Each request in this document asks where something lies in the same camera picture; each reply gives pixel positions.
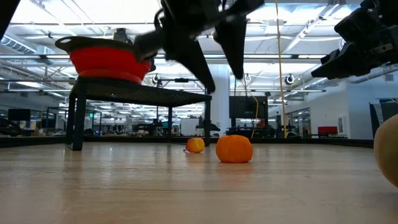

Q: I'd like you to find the red collapsible colander grey rim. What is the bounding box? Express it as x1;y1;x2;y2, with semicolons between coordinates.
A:
55;36;156;85

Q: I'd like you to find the large black monitor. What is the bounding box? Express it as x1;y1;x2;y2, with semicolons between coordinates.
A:
229;95;269;119

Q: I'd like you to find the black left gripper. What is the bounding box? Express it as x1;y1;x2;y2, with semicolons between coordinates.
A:
133;0;265;93

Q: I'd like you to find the silver ventilation duct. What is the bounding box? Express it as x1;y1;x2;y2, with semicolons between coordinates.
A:
0;32;55;56

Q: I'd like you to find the small black monitor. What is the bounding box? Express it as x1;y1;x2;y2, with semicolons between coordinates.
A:
7;108;32;122

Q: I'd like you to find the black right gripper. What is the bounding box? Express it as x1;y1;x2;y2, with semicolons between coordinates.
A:
311;0;398;80

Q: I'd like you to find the black perforated metal stand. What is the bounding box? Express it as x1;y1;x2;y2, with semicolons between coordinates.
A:
64;76;213;152

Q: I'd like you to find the black aluminium table frame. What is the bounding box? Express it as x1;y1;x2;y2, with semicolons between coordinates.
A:
0;135;374;149

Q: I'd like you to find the dark office partition panel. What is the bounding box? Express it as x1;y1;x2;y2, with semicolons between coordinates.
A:
369;98;398;128

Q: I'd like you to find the red box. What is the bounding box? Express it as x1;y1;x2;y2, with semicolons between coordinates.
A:
317;126;338;135

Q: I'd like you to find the small red-yellow peach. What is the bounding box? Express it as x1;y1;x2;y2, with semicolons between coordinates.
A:
183;138;206;154

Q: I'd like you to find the orange tangerine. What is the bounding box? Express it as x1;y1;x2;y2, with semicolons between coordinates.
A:
215;134;254;164

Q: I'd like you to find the black background rig frame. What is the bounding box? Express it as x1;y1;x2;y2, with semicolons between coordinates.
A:
156;77;208;94

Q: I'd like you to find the white cabinet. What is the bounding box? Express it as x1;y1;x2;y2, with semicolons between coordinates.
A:
180;118;200;137

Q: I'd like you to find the brown-green kiwi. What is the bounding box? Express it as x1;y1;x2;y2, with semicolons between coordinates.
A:
374;114;398;189

